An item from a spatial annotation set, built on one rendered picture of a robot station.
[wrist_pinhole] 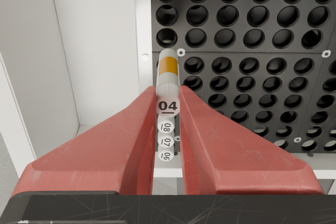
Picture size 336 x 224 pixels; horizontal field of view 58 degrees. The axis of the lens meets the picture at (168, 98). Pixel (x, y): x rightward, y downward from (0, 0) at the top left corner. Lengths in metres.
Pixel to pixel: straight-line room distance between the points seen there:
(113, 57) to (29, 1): 0.09
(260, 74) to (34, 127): 0.16
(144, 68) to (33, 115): 0.10
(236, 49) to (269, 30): 0.02
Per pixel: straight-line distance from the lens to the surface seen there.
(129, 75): 0.28
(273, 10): 0.20
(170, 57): 0.15
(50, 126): 0.25
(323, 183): 0.51
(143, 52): 0.25
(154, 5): 0.18
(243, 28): 0.19
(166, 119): 0.21
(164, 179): 1.61
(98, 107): 0.31
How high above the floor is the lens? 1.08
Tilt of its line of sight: 55 degrees down
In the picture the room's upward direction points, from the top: 179 degrees counter-clockwise
